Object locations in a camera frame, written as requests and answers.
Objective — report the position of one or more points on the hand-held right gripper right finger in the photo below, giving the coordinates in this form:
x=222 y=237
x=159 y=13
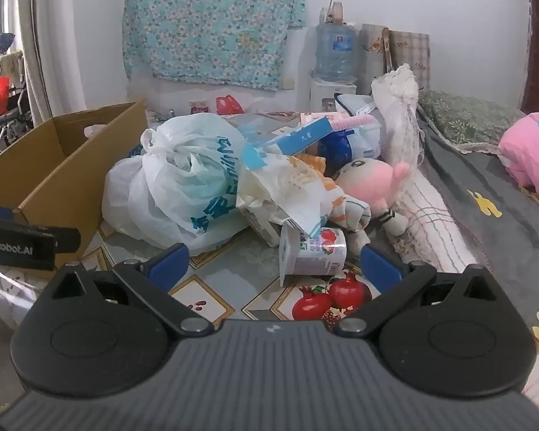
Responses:
x=379 y=267

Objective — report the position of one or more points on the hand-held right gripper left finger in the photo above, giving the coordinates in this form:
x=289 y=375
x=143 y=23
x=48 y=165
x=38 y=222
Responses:
x=170 y=264

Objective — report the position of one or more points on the pink white plush doll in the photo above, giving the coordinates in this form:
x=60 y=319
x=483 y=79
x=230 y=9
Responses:
x=370 y=182

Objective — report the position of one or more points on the brown cardboard box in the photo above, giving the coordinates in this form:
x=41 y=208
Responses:
x=49 y=161

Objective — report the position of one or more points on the clear plastic bag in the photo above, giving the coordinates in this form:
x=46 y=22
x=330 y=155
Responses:
x=4 y=294

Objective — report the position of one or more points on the white checked mattress pad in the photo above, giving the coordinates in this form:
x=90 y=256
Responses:
x=426 y=224

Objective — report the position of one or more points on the fruit print juice carton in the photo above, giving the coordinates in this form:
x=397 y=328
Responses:
x=314 y=256

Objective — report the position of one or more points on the white plastic bag blue print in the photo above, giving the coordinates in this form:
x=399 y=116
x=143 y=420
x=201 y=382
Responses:
x=170 y=188

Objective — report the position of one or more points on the orange checked towel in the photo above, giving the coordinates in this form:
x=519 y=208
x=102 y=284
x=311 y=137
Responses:
x=337 y=202

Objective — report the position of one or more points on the fruit print vinyl mat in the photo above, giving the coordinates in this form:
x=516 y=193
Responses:
x=247 y=287

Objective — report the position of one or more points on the grey blanket yellow figures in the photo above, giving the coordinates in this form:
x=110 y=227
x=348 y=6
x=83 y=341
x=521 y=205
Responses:
x=489 y=242

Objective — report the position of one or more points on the dark blue packet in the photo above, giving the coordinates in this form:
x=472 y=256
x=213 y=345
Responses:
x=334 y=155

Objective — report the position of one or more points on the clear plastic wrapper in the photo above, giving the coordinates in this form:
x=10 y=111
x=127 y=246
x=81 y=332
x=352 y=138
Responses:
x=278 y=188

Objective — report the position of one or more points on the light blue carton box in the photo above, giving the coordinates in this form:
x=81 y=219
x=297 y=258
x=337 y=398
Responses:
x=296 y=139

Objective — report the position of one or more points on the white quilted bag blue trim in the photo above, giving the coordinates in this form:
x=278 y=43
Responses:
x=361 y=112

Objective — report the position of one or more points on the red printed can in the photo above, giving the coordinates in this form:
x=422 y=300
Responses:
x=199 y=107

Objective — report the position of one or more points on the red plastic bag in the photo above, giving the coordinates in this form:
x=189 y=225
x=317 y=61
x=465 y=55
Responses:
x=228 y=105

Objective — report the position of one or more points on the white lace cloth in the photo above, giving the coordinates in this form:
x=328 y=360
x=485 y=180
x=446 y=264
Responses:
x=397 y=98

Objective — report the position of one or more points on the green floral pillow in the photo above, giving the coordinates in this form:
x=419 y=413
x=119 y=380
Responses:
x=467 y=119

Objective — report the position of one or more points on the white water dispenser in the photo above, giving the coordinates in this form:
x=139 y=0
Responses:
x=328 y=94

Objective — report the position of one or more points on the rolled floral mats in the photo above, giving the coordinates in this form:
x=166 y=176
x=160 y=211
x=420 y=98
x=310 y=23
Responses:
x=404 y=54

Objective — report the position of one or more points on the blue water jug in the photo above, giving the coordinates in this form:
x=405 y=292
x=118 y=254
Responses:
x=336 y=51

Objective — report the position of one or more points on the bottles on water jug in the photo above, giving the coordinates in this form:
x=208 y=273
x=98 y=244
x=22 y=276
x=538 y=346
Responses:
x=334 y=11

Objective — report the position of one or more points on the white wall socket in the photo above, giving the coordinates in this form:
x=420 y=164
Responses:
x=288 y=84

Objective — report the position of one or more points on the blue floral wall cloth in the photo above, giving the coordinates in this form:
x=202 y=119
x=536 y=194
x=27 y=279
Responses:
x=211 y=22

